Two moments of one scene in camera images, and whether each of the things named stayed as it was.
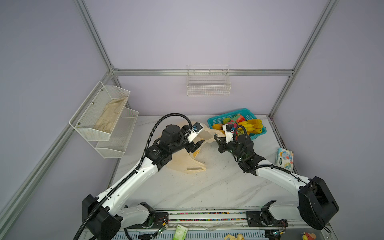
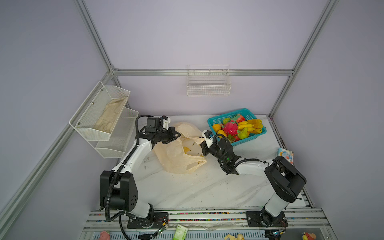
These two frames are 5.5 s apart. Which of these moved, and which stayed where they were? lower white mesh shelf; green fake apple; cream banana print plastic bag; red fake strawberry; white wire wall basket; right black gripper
Moved: right black gripper; cream banana print plastic bag
Stayed: red fake strawberry; white wire wall basket; green fake apple; lower white mesh shelf
